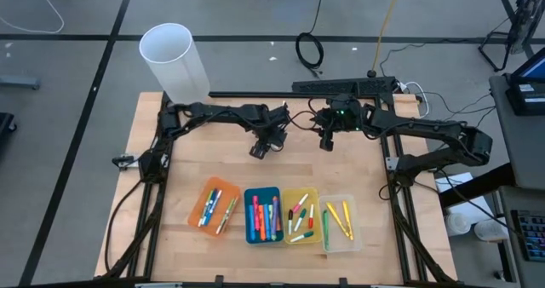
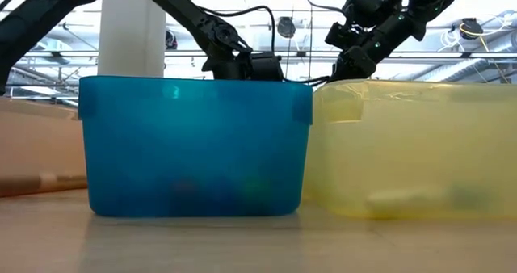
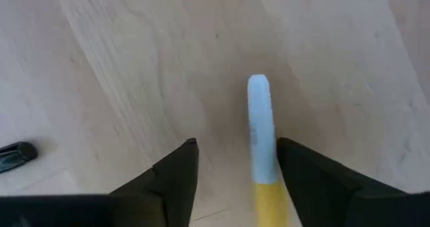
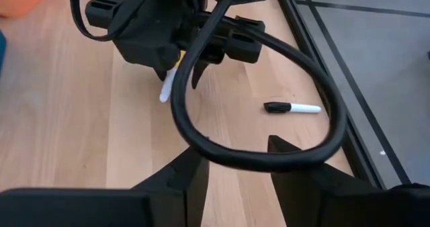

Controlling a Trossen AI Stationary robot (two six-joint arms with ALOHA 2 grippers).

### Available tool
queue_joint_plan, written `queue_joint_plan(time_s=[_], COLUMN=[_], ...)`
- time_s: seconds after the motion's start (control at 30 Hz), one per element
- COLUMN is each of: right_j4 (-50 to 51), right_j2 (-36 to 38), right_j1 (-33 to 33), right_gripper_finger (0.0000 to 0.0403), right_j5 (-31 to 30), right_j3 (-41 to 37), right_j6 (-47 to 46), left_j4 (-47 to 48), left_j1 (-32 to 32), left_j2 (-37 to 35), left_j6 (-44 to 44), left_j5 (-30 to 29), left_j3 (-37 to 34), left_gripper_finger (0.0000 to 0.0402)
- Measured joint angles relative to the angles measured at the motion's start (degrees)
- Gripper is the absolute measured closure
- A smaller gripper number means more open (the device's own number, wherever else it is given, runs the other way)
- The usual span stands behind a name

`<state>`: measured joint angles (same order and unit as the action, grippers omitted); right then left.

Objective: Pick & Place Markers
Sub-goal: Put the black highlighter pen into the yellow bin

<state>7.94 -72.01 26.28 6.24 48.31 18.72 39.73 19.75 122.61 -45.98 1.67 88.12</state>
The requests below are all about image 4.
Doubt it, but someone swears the white marker yellow cap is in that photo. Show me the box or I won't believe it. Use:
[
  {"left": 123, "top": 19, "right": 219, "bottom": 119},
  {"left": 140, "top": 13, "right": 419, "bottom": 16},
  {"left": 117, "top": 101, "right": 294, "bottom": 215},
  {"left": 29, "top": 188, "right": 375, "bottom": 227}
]
[{"left": 159, "top": 50, "right": 187, "bottom": 103}]

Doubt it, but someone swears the black looped camera cable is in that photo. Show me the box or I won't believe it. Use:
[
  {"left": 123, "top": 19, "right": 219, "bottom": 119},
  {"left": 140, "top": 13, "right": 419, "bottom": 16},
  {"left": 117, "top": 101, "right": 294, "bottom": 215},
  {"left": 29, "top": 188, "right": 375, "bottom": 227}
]
[{"left": 169, "top": 0, "right": 347, "bottom": 173}]

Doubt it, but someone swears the white marker black cap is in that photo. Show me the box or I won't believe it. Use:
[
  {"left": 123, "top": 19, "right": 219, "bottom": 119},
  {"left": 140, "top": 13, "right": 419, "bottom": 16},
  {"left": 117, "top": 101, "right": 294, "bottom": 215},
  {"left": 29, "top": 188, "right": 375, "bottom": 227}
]
[{"left": 263, "top": 101, "right": 323, "bottom": 114}]

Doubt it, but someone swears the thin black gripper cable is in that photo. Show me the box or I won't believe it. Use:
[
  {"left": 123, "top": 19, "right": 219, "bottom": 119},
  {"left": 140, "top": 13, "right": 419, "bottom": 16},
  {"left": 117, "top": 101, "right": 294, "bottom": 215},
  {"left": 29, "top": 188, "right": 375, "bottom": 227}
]
[{"left": 69, "top": 0, "right": 142, "bottom": 42}]

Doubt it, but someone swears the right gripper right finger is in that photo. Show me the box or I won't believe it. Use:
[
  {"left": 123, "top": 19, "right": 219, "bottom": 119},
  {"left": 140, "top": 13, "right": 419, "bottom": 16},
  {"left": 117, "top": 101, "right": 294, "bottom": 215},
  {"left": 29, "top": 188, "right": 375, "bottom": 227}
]
[{"left": 267, "top": 135, "right": 400, "bottom": 227}]

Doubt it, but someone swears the blue plastic bin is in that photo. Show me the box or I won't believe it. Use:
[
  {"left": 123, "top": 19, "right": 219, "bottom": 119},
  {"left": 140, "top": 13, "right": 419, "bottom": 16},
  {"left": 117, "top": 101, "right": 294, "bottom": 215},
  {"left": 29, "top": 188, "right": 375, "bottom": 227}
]
[{"left": 0, "top": 30, "right": 7, "bottom": 77}]

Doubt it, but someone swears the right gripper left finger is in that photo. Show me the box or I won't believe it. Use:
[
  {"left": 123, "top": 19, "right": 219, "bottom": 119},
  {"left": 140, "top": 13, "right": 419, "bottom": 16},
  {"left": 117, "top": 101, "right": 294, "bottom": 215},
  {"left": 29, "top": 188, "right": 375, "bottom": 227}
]
[{"left": 130, "top": 146, "right": 211, "bottom": 227}]

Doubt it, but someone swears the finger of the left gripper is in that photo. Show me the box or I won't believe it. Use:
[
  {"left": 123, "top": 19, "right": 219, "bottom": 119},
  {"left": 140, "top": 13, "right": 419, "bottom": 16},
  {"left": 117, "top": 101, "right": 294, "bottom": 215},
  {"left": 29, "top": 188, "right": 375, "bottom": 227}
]
[
  {"left": 153, "top": 67, "right": 168, "bottom": 82},
  {"left": 191, "top": 60, "right": 211, "bottom": 90}
]

